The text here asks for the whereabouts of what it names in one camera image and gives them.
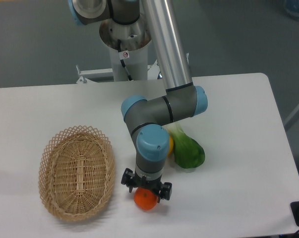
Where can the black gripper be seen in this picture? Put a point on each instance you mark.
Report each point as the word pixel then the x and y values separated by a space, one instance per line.
pixel 131 180

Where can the orange mandarin fruit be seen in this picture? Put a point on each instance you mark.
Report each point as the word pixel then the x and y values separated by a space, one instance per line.
pixel 145 199

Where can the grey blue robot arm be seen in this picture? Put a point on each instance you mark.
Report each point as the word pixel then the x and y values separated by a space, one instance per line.
pixel 145 119

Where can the yellow mango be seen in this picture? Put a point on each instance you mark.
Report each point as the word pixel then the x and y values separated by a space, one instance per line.
pixel 171 146

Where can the green bok choy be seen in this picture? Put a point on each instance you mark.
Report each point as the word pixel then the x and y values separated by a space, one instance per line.
pixel 187 152

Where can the woven wicker basket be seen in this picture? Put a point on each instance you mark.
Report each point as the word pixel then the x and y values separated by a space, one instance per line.
pixel 77 173

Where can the blue container in corner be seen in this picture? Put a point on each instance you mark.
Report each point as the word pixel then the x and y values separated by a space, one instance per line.
pixel 292 8

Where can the white metal base frame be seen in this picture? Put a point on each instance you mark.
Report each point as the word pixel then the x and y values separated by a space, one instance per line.
pixel 106 74

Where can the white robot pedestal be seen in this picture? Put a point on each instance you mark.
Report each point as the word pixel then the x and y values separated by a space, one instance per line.
pixel 128 48

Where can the white frame at right edge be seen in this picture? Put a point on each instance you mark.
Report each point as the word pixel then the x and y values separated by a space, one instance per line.
pixel 292 118

